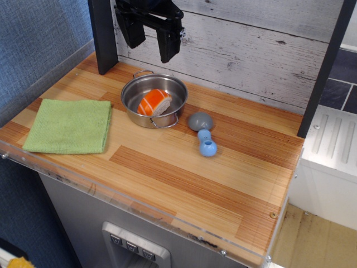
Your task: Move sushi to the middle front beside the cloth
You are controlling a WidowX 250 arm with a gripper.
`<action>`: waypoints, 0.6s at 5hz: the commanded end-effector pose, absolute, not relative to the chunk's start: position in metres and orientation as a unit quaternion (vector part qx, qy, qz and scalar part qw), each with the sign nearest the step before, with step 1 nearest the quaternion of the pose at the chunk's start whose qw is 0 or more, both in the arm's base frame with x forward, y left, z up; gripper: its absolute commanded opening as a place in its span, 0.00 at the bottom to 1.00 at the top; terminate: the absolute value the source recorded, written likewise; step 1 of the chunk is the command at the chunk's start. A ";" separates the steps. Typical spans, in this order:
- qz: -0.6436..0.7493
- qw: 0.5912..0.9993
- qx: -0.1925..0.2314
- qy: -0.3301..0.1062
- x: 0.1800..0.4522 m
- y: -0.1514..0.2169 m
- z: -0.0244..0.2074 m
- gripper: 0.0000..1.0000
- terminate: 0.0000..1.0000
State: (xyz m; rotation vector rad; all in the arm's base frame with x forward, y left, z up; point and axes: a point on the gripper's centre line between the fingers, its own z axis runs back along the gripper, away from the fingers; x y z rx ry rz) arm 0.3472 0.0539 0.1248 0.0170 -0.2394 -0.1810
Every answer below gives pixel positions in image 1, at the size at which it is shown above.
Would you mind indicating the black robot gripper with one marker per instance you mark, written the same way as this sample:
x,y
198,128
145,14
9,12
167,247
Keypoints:
x,y
163,16

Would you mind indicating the orange white toy sushi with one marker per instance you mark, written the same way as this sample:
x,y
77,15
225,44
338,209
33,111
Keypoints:
x,y
154,103

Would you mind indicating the stainless steel pot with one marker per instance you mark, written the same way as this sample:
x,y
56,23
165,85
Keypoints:
x,y
143,82

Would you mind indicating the grey blue toy scoop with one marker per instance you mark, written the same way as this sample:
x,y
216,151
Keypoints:
x,y
202,123

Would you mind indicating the green folded cloth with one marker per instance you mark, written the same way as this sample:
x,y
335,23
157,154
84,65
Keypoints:
x,y
70,127

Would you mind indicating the silver dispenser button panel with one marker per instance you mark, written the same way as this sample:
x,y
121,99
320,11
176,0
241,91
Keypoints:
x,y
127,249

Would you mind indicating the white ribbed drainboard unit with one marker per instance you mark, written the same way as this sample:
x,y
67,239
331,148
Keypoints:
x,y
325,177

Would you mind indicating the yellow object at corner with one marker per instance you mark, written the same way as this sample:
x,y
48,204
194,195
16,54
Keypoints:
x,y
20,262

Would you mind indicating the black right shelf post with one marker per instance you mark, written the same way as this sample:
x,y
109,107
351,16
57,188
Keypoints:
x,y
337,36

